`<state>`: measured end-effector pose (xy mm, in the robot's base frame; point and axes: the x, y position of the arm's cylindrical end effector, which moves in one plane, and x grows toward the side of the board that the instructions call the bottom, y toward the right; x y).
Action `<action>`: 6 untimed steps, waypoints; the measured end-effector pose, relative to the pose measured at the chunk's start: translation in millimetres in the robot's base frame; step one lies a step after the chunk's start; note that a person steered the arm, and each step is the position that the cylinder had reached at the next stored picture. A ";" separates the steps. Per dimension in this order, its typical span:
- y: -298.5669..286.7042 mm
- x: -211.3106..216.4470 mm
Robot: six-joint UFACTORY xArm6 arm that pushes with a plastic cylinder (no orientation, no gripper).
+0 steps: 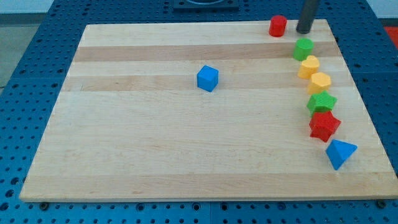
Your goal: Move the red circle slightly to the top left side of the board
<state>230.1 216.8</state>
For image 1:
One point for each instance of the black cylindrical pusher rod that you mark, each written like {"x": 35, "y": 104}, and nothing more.
{"x": 307, "y": 16}

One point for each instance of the red cylinder block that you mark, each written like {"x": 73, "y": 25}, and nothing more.
{"x": 277, "y": 26}

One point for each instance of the wooden board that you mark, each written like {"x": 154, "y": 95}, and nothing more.
{"x": 131, "y": 125}

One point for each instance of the green cylinder block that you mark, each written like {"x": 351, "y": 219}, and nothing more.
{"x": 303, "y": 48}

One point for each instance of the yellow heart block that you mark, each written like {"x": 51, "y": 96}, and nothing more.
{"x": 308, "y": 67}

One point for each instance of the yellow hexagon block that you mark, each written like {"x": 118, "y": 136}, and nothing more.
{"x": 318, "y": 82}

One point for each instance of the green star block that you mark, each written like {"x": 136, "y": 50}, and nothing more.
{"x": 321, "y": 102}

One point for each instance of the red star block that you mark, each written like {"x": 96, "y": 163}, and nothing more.
{"x": 323, "y": 125}

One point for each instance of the blue cube block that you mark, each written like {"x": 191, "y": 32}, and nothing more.
{"x": 207, "y": 78}

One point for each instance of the blue triangle block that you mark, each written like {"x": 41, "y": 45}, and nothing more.
{"x": 339, "y": 151}

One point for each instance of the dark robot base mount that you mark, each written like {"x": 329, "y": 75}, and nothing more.
{"x": 184, "y": 5}

